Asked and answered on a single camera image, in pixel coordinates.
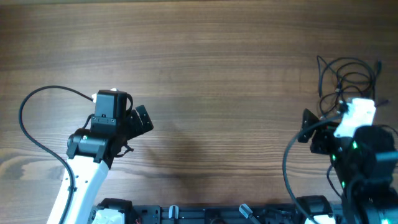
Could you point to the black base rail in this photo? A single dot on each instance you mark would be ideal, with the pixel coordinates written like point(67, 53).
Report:
point(151, 214)

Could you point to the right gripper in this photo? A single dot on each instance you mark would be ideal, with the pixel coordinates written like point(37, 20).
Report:
point(318, 142)

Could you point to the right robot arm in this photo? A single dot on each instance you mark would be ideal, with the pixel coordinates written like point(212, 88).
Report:
point(363, 156)

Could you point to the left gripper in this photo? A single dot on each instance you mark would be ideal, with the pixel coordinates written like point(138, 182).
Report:
point(137, 129)

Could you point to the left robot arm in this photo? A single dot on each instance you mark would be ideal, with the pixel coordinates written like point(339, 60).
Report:
point(91, 151)

